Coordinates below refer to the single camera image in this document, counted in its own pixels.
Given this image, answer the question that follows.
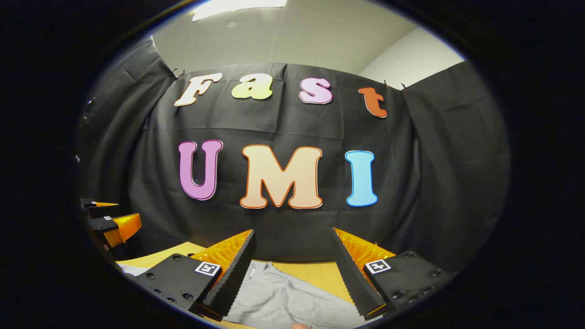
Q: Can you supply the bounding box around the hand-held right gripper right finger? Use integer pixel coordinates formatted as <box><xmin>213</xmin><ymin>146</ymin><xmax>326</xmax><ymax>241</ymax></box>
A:
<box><xmin>330</xmin><ymin>227</ymin><xmax>458</xmax><ymax>320</ymax></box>

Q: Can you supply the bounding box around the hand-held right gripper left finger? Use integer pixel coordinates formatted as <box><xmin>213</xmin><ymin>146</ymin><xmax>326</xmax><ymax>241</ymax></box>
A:
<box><xmin>136</xmin><ymin>229</ymin><xmax>256</xmax><ymax>321</ymax></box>

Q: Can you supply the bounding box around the grey zip-neck sweatshirt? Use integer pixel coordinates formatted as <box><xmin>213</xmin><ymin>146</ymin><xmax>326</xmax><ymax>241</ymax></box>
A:
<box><xmin>117</xmin><ymin>260</ymin><xmax>380</xmax><ymax>329</ymax></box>

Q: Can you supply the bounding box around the black backdrop cloth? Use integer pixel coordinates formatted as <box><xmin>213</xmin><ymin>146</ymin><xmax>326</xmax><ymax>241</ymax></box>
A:
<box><xmin>75</xmin><ymin>34</ymin><xmax>511</xmax><ymax>275</ymax></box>

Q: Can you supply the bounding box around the ceiling light panel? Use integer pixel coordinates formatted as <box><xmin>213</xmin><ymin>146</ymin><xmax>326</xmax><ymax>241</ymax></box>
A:
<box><xmin>192</xmin><ymin>0</ymin><xmax>288</xmax><ymax>22</ymax></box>

